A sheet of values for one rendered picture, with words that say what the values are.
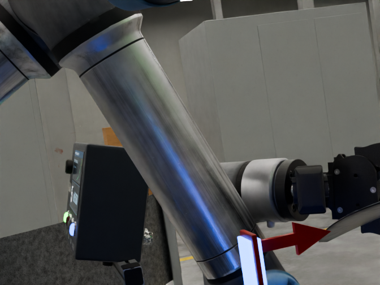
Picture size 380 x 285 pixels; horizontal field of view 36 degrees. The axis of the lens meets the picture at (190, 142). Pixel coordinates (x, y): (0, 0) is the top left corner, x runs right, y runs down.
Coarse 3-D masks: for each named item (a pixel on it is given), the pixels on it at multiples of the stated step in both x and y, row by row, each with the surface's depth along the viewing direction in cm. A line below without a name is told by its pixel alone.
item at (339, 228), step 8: (368, 208) 42; (376, 208) 43; (352, 216) 45; (360, 216) 46; (368, 216) 48; (376, 216) 50; (336, 224) 48; (344, 224) 49; (352, 224) 51; (360, 224) 54; (336, 232) 53; (344, 232) 56; (320, 240) 55; (328, 240) 56
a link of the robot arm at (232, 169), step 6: (228, 162) 73; (234, 162) 72; (240, 162) 71; (246, 162) 70; (228, 168) 71; (234, 168) 70; (240, 168) 70; (228, 174) 70; (234, 174) 69; (240, 174) 69; (234, 180) 69; (240, 180) 68; (234, 186) 68; (240, 186) 68; (240, 192) 68; (258, 222) 71
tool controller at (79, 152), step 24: (96, 144) 96; (72, 168) 115; (96, 168) 95; (120, 168) 96; (96, 192) 95; (120, 192) 96; (144, 192) 97; (72, 216) 105; (96, 216) 95; (120, 216) 96; (144, 216) 97; (72, 240) 100; (96, 240) 95; (120, 240) 96; (144, 240) 101
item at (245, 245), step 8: (240, 240) 42; (248, 240) 40; (240, 248) 42; (248, 248) 40; (240, 256) 42; (248, 256) 40; (248, 264) 41; (248, 272) 41; (248, 280) 41; (256, 280) 40
